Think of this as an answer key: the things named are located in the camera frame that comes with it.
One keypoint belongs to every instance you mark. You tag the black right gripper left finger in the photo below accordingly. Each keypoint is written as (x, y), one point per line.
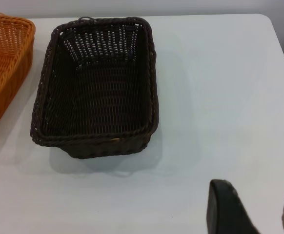
(225, 212)

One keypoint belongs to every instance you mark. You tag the orange woven wicker basket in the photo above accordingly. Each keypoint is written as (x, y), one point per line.
(3, 73)

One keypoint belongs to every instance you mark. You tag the dark brown woven wicker basket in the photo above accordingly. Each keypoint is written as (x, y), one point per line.
(95, 102)

